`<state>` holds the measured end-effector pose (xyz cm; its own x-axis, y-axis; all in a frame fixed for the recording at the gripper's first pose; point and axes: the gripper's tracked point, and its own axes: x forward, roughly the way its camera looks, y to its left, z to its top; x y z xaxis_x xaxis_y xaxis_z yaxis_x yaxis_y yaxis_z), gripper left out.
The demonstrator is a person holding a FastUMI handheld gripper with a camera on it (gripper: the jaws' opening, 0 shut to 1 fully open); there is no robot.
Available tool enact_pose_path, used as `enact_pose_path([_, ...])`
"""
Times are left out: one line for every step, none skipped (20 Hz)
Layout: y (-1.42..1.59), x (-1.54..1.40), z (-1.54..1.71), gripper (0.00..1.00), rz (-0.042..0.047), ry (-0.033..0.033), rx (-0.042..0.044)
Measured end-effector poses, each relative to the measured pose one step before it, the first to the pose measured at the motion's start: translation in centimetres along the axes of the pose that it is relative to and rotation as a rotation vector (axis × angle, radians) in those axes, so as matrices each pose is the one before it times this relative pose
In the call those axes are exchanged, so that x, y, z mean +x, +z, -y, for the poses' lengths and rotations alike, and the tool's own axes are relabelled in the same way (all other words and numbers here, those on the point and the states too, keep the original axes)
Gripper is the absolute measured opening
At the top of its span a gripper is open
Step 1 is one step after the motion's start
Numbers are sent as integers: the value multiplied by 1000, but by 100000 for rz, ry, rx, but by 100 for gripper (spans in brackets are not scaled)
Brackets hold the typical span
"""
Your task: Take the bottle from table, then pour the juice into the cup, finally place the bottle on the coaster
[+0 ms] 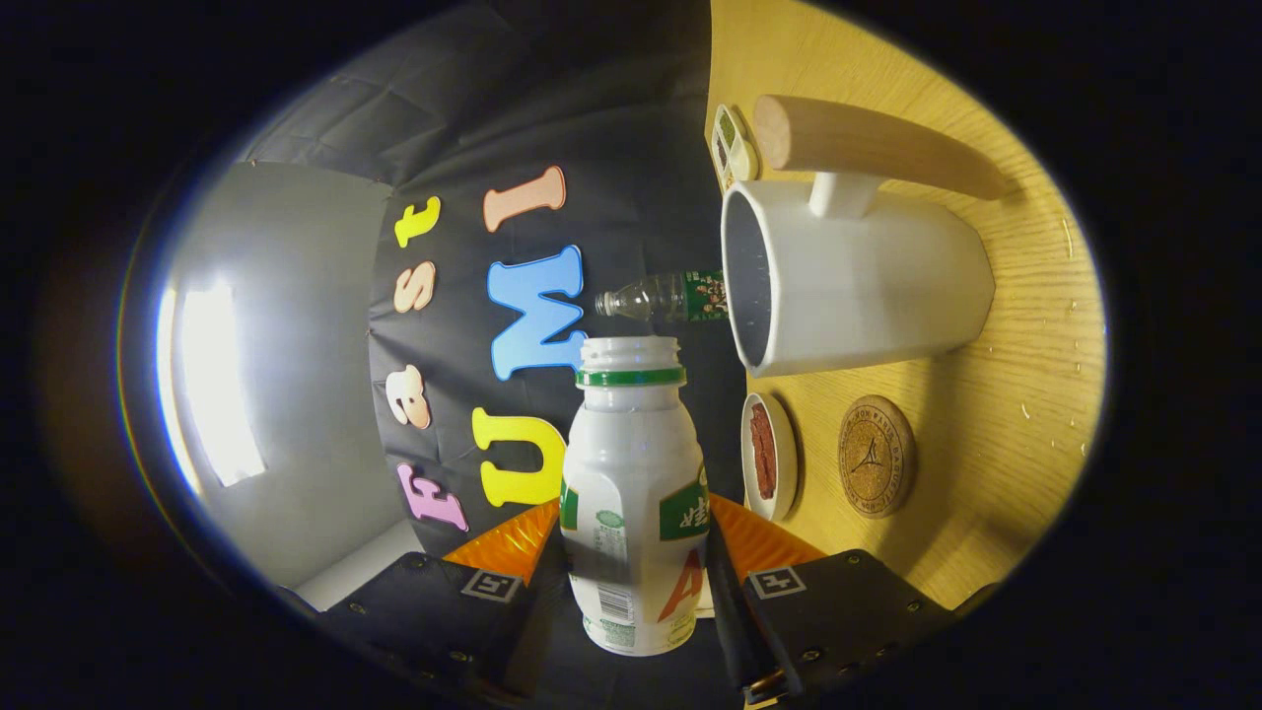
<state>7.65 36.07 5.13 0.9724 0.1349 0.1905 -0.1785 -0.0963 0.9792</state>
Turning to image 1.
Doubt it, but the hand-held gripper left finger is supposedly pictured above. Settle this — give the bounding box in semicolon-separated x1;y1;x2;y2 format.
320;498;568;706

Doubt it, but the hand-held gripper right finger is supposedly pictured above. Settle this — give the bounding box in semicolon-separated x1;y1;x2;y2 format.
705;493;957;706

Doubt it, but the round cork coaster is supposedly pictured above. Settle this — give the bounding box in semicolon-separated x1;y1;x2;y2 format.
838;394;918;520

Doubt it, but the white juice bottle green label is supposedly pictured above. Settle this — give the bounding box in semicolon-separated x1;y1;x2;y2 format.
559;336;713;658

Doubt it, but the white cup wooden handle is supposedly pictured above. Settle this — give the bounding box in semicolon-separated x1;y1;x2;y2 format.
721;94;1017;380

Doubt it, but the clear plastic water bottle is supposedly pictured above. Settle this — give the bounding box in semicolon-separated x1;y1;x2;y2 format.
595;270;731;323

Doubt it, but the small white plate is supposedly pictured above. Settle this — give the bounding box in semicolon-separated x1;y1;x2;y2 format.
740;392;800;523

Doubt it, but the red meat slice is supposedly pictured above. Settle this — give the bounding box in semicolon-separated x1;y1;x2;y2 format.
749;402;780;501

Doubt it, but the wooden table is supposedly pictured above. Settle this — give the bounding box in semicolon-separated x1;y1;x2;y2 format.
704;0;1107;610

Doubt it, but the ceiling light panel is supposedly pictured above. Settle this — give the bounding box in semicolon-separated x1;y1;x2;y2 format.
158;279;267;489

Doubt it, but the white divided tray with beans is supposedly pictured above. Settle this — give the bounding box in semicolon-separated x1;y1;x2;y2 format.
711;104;761;193

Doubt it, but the black backdrop cloth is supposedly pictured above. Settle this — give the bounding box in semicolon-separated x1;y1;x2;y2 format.
242;0;750;710

